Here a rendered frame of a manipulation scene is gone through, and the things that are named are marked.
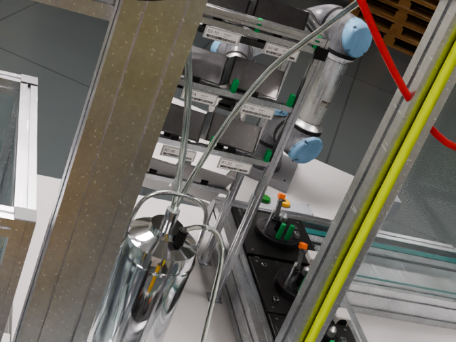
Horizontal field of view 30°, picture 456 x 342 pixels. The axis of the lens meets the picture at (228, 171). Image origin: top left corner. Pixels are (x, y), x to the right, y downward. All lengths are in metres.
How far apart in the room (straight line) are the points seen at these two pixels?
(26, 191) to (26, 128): 0.19
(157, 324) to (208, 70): 0.75
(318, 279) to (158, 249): 0.35
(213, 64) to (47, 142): 2.69
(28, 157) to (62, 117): 3.63
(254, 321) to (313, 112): 0.96
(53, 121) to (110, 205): 3.83
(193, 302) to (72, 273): 1.23
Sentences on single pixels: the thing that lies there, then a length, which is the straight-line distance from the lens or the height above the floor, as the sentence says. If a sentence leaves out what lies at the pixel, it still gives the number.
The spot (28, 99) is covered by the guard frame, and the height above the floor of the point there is 1.54.
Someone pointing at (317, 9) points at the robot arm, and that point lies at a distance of 2.92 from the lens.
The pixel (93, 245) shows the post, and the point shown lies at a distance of 1.11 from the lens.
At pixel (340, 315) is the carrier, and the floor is 0.99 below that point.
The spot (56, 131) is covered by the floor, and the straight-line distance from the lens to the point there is 4.79.
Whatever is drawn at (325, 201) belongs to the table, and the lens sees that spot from 3.15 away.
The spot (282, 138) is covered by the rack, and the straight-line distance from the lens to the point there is 2.12.
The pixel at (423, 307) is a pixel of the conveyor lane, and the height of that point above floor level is 0.92.
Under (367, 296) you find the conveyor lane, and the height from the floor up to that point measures 0.92.
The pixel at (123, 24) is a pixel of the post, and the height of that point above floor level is 1.88.
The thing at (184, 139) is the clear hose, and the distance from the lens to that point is 1.39.
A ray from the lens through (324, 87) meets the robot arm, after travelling 2.89.
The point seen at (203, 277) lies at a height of 0.86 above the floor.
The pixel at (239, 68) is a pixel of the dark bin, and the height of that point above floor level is 1.51.
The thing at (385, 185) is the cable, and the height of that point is 1.77.
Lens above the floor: 2.20
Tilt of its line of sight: 26 degrees down
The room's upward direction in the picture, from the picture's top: 22 degrees clockwise
